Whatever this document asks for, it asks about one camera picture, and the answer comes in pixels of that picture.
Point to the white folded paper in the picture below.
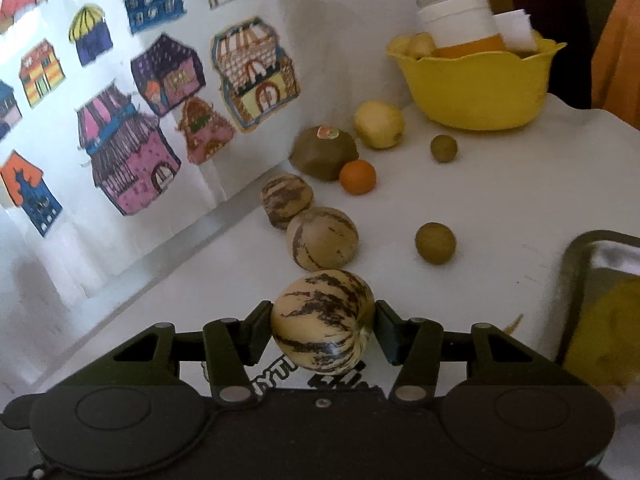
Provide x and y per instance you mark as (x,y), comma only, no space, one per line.
(515,30)

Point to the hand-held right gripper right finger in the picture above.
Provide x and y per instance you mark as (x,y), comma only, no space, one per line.
(384,331)

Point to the house drawings poster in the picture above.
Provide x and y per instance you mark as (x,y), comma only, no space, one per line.
(165,110)

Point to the small orange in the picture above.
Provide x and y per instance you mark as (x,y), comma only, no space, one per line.
(357,177)

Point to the metal tray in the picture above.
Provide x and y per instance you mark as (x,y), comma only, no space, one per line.
(600,260)

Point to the large brown fruit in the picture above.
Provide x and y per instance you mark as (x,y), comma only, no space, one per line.
(320,157)

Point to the yellow scalloped bowl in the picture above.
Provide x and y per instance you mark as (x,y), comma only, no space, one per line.
(475,95)

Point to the striped pepino melon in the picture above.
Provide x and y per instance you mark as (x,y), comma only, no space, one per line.
(285,197)
(322,240)
(320,320)

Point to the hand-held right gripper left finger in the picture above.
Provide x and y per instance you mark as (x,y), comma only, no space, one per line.
(257,327)

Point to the jar with white label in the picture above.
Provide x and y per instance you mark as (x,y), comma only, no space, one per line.
(455,20)

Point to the orange dress painting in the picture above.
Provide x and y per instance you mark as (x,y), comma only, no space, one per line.
(620,50)

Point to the yellow lemon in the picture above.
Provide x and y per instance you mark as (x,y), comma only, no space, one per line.
(379,124)

